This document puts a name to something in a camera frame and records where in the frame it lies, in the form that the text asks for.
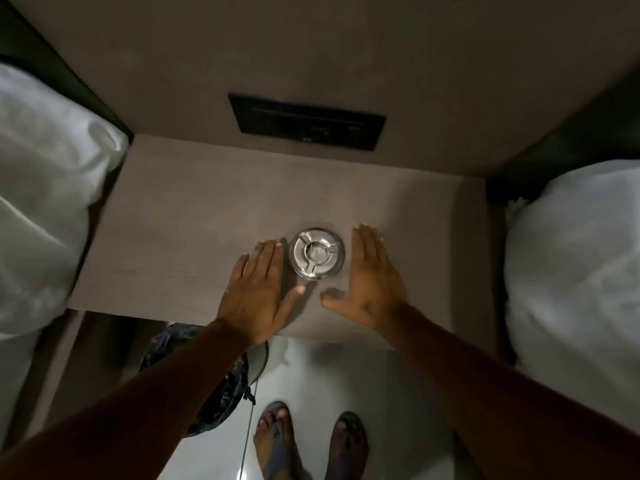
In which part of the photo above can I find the grey wooden nightstand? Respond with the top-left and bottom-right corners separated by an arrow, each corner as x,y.
44,133 -> 502,431

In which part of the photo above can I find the person's left foot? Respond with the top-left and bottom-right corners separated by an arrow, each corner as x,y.
253,404 -> 301,480

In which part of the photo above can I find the thin grey cable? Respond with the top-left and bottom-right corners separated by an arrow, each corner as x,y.
239,380 -> 259,478

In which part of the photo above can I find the white pillow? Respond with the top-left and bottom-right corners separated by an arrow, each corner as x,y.
0,62 -> 131,341
503,160 -> 640,436

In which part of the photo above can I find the person's right hand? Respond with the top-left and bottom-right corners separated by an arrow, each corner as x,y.
320,224 -> 409,336

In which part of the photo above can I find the dark sandal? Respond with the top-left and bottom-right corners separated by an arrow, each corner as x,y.
325,411 -> 370,480
253,401 -> 304,480

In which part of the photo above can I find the round glass ashtray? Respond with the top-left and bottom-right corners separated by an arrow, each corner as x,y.
288,226 -> 346,282

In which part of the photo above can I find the dark headboard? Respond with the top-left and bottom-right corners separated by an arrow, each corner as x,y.
0,0 -> 135,144
485,70 -> 640,206

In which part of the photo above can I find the person's right forearm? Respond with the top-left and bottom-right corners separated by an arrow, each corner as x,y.
380,302 -> 640,480

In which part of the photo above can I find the black wall switch panel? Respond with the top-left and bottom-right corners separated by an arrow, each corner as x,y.
228,93 -> 387,152

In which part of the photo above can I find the person's left hand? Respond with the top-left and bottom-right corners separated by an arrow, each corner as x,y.
215,239 -> 306,346

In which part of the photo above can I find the person's left forearm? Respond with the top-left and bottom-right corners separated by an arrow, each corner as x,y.
0,319 -> 262,480

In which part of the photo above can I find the person's foot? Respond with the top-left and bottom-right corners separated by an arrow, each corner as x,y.
326,414 -> 369,480
253,404 -> 301,480

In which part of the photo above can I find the waste bin with black bag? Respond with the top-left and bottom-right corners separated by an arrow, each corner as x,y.
138,323 -> 270,438

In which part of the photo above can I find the person's right foot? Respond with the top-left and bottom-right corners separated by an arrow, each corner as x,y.
326,414 -> 369,480

